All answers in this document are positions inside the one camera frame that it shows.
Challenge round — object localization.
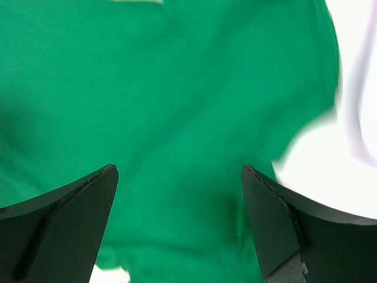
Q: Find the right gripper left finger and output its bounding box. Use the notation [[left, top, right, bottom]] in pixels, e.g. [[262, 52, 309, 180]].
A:
[[1, 164, 119, 283]]

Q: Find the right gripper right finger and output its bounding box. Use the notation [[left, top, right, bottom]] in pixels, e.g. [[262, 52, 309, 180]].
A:
[[241, 166, 376, 283]]

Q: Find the green t shirt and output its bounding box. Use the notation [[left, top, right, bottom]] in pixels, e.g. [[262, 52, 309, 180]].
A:
[[1, 1, 339, 282]]

